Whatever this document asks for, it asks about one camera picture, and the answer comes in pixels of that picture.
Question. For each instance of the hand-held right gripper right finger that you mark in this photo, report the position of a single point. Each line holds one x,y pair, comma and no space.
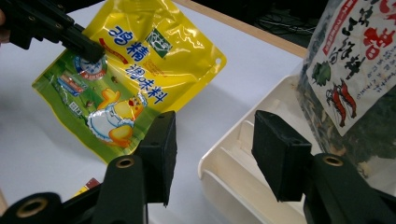
280,152

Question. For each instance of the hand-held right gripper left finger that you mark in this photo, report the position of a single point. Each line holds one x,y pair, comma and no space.
158,149

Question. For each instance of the cream plastic container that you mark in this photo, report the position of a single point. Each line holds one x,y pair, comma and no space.
236,174

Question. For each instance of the yellow green seasoning pouch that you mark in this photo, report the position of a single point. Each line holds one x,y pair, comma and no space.
149,71

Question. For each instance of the small red yellow box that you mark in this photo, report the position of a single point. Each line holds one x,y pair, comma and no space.
88,186

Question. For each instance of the clear bag of dried seaweed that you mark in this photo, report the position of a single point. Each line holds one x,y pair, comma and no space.
358,77

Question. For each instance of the white table mat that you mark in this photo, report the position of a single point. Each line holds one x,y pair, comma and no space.
37,149

